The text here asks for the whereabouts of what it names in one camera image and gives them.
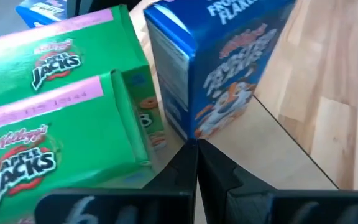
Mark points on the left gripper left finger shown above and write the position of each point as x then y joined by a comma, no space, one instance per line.
179,174

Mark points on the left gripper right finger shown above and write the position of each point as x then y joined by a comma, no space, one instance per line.
222,186

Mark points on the blue Frosted Flakes cereal box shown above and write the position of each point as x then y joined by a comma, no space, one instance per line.
42,12
228,46

